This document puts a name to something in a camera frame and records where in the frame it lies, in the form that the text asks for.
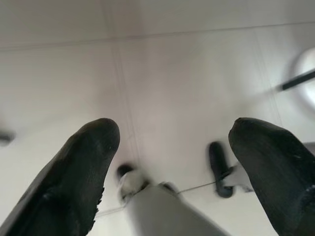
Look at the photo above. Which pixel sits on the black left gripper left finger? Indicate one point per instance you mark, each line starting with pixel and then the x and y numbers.
pixel 69 186

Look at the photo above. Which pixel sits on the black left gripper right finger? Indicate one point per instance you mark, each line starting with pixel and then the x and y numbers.
pixel 275 172

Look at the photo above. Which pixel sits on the black metal table leg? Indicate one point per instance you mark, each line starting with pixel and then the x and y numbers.
pixel 299 79

